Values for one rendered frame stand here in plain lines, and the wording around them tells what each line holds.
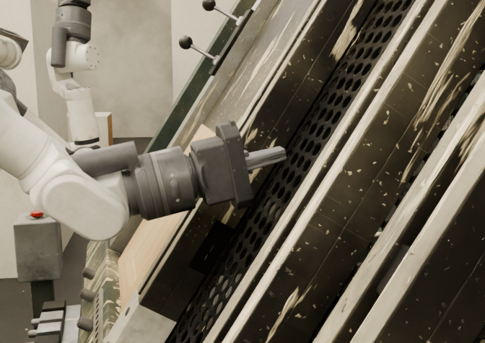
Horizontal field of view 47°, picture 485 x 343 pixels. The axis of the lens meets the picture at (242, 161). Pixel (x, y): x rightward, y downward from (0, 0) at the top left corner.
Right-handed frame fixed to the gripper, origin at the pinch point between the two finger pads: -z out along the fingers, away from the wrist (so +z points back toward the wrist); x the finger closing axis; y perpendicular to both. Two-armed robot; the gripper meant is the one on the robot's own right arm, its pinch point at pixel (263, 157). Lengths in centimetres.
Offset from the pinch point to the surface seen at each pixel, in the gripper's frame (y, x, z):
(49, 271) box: 89, -40, 48
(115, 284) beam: 47, -32, 28
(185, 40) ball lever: 77, 17, -4
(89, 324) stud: 36, -34, 34
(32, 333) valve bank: 62, -45, 51
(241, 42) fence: 71, 14, -17
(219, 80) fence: 71, 5, -10
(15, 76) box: 282, 14, 71
